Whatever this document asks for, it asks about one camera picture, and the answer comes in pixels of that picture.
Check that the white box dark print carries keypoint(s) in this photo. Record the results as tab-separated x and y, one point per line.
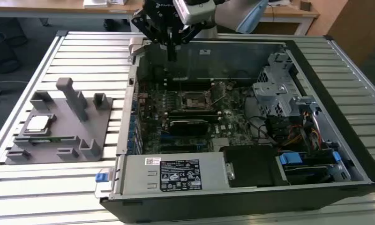
117	2

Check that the round coin battery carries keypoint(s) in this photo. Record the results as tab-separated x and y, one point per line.
229	87

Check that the silver drive cage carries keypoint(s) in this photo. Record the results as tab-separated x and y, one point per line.
269	90

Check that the black graphics card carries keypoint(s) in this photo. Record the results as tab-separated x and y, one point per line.
188	129

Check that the grey parts rack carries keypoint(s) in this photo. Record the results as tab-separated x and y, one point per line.
62	109

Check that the silver square CPU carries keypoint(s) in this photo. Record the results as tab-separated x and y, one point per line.
39	122

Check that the white cardboard box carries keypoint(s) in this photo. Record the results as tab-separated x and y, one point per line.
96	4

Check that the black open PC case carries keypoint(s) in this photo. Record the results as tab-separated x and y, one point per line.
206	208

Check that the CPU socket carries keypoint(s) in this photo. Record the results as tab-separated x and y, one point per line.
196	102

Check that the black plastic shroud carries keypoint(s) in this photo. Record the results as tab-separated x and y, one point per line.
253	166

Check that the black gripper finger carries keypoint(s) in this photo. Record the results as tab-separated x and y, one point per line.
186	35
149	31

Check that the green motherboard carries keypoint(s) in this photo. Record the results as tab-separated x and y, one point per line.
238	124

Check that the hard disk in blue carrier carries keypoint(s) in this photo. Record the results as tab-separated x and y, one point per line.
291	159

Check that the wooden desk white frame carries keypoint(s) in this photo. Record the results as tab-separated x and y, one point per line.
288	12
50	8

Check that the silver chipset heatsink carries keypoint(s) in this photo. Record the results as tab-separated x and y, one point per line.
221	143

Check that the black round bin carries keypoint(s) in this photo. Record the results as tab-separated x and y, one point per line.
3	47

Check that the black RAM slot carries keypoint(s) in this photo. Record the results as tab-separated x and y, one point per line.
194	84
194	79

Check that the small brown box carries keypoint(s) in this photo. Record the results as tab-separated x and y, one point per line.
305	6

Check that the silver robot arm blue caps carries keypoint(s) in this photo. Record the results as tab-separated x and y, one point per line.
253	18

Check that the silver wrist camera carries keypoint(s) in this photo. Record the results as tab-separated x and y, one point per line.
194	14

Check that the wooden cabinet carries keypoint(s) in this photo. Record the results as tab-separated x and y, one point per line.
357	23

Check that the white label sticker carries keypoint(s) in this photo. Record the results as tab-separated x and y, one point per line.
205	52

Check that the blue case latch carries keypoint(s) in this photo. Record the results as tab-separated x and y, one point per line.
102	177

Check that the silver power supply black label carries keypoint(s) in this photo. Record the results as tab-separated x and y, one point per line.
134	164

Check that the silver case bracket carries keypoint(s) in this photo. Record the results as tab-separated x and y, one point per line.
134	44

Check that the silver support bar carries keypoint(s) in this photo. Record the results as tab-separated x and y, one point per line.
321	127

